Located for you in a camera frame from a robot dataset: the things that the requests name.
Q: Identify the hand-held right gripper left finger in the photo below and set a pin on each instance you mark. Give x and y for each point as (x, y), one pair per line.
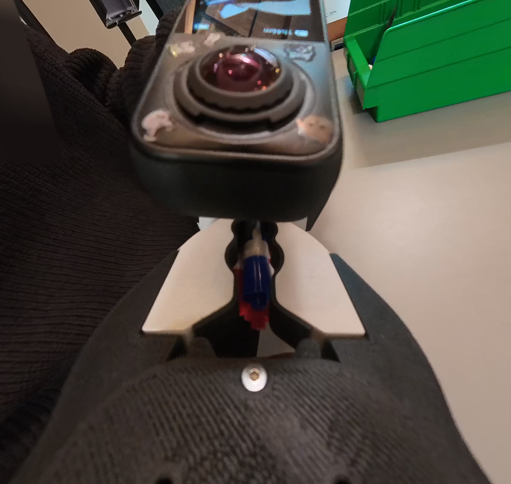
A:
(187, 288)

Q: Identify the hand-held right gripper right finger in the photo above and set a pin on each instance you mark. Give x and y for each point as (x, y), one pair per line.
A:
(319, 292)

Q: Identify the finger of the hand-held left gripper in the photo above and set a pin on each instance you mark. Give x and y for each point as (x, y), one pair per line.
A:
(205, 224)

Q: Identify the blue dry erase marker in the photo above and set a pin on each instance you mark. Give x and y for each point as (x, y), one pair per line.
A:
(255, 276)

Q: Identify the green plastic box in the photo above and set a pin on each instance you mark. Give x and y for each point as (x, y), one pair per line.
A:
(419, 80)

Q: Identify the black aluminium frame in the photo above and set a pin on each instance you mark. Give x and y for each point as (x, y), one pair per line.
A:
(107, 0)

